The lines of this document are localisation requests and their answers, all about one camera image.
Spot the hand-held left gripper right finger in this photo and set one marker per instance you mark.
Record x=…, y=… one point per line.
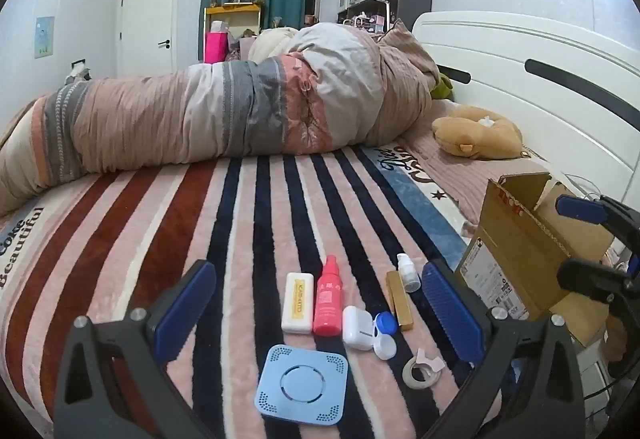
x=450, y=314

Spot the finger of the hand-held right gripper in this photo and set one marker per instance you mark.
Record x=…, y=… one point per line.
x=580, y=209
x=585, y=275

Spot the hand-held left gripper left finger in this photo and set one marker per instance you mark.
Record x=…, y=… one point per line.
x=182, y=314

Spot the brown cardboard box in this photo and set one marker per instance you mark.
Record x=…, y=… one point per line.
x=505, y=239

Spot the gold slim box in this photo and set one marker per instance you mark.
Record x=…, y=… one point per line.
x=400, y=301

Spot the small clear pump bottle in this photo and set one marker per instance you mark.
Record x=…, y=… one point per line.
x=409, y=276

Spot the blue white contact lens case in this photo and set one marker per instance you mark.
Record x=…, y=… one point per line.
x=385, y=334

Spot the white tape roll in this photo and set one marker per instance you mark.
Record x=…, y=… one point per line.
x=411, y=378

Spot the striped plush blanket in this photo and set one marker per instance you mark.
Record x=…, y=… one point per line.
x=150, y=229

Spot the white earbud case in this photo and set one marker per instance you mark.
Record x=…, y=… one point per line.
x=357, y=328

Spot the white case with yellow end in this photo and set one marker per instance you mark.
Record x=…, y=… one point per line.
x=298, y=304

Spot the red plastic bottle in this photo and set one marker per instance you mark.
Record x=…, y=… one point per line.
x=327, y=304

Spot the pink ribbed bed sheet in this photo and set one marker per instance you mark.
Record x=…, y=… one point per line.
x=460, y=179

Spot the brown plush toy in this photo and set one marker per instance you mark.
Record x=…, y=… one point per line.
x=480, y=134

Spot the light blue square device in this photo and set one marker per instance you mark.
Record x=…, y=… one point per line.
x=302, y=384

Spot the white bed headboard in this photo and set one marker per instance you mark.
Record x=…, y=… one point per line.
x=525, y=69

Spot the green plush toy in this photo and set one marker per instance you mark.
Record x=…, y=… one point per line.
x=443, y=88

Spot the rolled pink grey duvet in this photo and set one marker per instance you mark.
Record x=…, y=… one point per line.
x=200, y=114

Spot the pink gift bag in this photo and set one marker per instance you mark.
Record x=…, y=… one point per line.
x=216, y=48

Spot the cream pillow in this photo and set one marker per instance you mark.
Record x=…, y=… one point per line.
x=270, y=44

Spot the white door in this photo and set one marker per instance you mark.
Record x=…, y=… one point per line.
x=147, y=24

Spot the yellow shelf unit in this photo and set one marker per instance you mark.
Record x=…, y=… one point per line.
x=232, y=11

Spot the pale blue wall poster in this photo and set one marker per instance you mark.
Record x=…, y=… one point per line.
x=44, y=37

